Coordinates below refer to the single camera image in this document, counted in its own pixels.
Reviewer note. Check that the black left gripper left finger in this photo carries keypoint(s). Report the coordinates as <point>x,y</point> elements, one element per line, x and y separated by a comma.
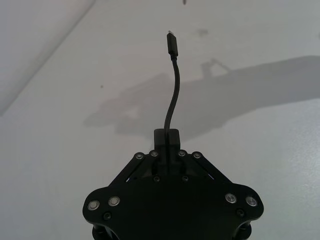
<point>160,140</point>

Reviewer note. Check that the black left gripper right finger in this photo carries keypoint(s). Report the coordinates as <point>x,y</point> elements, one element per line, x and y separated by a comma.
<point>173,140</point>

